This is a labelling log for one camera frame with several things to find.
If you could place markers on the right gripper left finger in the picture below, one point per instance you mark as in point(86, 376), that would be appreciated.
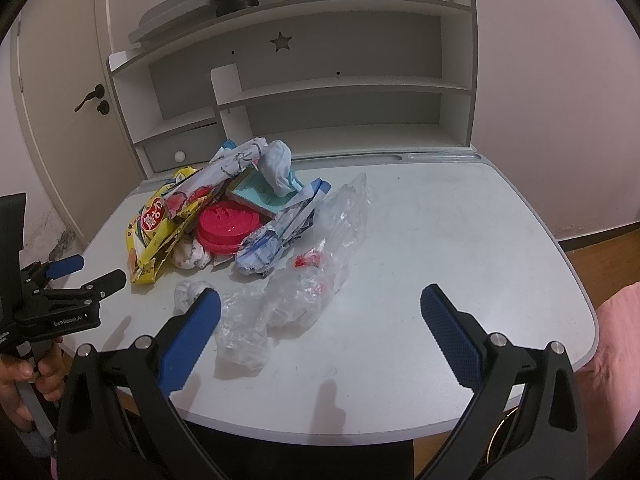
point(117, 420)

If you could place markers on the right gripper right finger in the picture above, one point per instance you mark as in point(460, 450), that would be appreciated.
point(525, 419)

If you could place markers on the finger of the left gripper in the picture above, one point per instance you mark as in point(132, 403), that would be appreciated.
point(59, 269)
point(103, 286)

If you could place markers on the yellow snack bag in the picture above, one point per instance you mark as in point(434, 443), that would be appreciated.
point(151, 230)

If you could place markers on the white tissue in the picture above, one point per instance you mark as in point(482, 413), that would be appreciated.
point(185, 294)

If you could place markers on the red plastic lid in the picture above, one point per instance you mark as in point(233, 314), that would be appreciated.
point(223, 226)

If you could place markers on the white printed plastic bag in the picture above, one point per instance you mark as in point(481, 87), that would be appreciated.
point(228, 165)

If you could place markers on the clear plastic bag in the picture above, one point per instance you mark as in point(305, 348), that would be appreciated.
point(295, 296)

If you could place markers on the blue white wrapper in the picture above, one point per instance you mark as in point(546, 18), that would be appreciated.
point(260, 252)

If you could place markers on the teal cigarette box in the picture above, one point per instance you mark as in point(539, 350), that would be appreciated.
point(251, 190)

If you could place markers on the blue grey sock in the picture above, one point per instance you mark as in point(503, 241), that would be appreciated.
point(275, 165)

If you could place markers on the person's left hand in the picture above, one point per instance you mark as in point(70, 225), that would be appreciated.
point(49, 381)

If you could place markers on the pink bed sheet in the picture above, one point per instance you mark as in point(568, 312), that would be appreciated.
point(609, 382)

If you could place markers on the white door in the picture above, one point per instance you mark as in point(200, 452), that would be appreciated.
point(84, 160)

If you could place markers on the white desk hutch shelf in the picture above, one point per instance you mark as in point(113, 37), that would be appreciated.
point(330, 78)

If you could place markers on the black door handle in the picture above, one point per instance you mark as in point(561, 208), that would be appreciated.
point(98, 93)

